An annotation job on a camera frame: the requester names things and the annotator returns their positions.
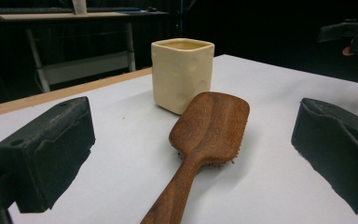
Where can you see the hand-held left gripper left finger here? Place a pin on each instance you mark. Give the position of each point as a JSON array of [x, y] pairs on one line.
[[43, 149]]

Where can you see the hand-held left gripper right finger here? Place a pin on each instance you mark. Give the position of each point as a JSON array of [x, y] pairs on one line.
[[338, 149]]

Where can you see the wooden hairbrush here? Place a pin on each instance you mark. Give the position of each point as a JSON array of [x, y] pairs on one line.
[[205, 133]]

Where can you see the cream square ceramic cup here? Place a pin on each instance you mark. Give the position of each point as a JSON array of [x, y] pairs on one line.
[[181, 73]]

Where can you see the background table with metal frame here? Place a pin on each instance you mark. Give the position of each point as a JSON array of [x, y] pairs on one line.
[[80, 46]]

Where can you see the white post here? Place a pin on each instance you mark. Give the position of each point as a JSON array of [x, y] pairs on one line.
[[79, 6]]

